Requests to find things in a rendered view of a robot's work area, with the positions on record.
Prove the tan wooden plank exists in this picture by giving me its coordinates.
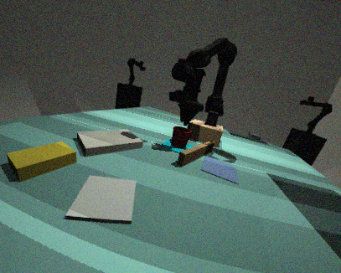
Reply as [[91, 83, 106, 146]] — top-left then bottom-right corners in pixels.
[[177, 141, 214, 167]]

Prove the red cup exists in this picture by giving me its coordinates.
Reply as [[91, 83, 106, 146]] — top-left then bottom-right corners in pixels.
[[172, 126, 191, 148]]

